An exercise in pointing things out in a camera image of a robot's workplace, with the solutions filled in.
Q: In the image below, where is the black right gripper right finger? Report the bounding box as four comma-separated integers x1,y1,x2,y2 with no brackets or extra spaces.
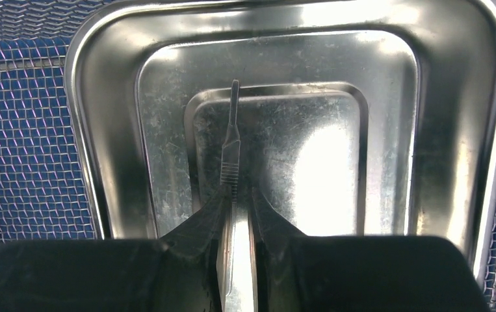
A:
250,188,489,311

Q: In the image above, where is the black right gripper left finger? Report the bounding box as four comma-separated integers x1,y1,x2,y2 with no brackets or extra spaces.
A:
0,187,231,311

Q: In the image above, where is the steel scalpel handle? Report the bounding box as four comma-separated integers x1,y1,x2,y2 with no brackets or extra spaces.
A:
217,79,257,311

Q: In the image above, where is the wire mesh steel tray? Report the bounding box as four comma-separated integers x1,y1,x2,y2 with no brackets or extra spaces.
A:
0,0,496,312

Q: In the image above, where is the small steel instrument pan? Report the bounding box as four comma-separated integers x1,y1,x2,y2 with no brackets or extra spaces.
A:
64,1,496,281

